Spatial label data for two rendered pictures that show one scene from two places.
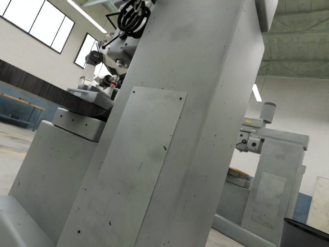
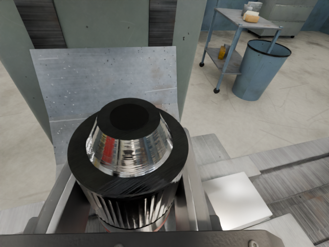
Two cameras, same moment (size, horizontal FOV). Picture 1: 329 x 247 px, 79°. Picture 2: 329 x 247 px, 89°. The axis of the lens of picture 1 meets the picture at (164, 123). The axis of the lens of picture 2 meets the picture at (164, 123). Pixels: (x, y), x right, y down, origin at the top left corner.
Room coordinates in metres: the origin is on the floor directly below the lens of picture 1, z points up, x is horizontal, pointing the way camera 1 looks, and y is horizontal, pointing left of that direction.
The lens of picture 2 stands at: (1.42, 0.47, 1.25)
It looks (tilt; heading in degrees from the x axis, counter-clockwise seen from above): 45 degrees down; 212
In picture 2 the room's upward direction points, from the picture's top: 7 degrees clockwise
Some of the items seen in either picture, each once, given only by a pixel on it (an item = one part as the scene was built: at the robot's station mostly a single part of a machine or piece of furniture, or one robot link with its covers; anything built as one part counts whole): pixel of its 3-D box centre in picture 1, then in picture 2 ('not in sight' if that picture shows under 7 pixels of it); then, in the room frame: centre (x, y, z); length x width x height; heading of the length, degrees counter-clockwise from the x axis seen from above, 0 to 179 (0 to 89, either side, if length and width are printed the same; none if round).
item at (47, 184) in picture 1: (71, 179); not in sight; (1.40, 0.45, 0.44); 0.81 x 0.32 x 0.60; 53
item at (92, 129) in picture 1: (94, 129); not in sight; (1.39, 0.44, 0.80); 0.50 x 0.35 x 0.12; 53
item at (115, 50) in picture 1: (130, 43); not in sight; (1.38, 0.43, 1.47); 0.21 x 0.19 x 0.32; 143
